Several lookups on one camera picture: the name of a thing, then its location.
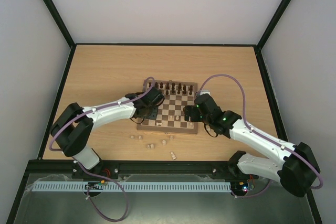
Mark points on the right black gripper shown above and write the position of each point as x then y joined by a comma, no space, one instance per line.
189,112

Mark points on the lying light chess piece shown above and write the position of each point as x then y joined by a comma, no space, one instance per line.
173,156

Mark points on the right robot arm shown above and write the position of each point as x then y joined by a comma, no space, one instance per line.
293,166

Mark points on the white slotted cable duct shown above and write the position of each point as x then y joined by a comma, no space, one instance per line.
134,187

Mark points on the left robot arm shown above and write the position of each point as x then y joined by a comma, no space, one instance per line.
71,131

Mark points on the black aluminium frame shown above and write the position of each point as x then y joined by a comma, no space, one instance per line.
161,167

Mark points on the wooden chess board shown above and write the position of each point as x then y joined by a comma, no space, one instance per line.
173,104

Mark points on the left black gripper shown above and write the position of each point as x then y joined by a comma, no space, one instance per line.
154,115

